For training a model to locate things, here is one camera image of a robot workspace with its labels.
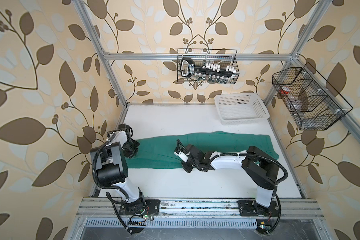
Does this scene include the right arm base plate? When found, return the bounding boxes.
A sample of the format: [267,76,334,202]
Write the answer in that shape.
[237,200,280,218]

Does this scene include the back black wire basket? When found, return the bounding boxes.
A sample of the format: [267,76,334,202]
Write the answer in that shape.
[177,48,240,85]

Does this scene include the right black wire basket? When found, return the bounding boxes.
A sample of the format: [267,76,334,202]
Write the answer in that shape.
[272,62,353,131]

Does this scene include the black handheld tool in basket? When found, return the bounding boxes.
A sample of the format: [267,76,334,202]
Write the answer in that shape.
[180,57,237,78]

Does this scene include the black wire basket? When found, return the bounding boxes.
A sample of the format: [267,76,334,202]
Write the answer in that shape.
[177,48,240,85]
[272,62,353,131]

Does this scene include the red capped item in basket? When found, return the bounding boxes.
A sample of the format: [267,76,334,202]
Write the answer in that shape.
[279,86,290,97]

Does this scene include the aluminium frame back bar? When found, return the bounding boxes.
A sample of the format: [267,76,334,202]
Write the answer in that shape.
[104,52,293,62]

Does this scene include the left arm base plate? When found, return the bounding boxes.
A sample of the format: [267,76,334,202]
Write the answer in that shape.
[120,199,161,216]

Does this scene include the aluminium front rail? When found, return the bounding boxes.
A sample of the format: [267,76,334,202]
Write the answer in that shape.
[74,198,326,230]

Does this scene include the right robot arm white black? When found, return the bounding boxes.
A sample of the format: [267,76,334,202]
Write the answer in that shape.
[174,139,289,209]

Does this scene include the white plastic laundry basket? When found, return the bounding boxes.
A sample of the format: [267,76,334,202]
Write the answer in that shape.
[215,93,270,126]

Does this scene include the green trousers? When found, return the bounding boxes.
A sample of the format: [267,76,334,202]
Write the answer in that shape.
[126,131,279,169]

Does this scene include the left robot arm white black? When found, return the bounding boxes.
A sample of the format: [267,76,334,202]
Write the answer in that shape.
[90,124,147,214]

